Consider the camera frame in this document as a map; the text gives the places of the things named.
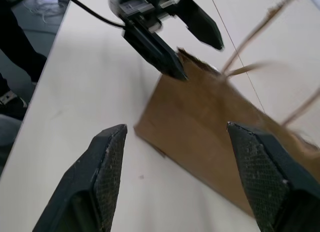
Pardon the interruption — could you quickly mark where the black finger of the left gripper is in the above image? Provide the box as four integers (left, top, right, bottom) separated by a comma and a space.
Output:
174, 0, 225, 52
123, 23, 189, 82

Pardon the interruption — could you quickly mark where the brown paper bag with handles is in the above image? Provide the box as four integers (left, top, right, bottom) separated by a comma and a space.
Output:
133, 0, 320, 217

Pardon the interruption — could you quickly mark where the person's dark trouser leg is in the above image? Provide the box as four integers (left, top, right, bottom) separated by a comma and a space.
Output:
0, 0, 48, 84

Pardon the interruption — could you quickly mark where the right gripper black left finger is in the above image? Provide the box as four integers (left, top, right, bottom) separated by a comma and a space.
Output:
32, 123, 129, 232

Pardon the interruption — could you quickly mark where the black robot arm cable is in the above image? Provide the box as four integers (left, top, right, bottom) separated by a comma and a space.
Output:
57, 0, 126, 28

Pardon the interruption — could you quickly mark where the black and white shoe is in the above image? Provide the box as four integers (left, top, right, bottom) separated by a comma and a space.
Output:
0, 90, 28, 120

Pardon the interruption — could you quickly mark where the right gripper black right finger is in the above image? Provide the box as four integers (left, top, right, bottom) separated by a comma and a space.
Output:
226, 121, 320, 232

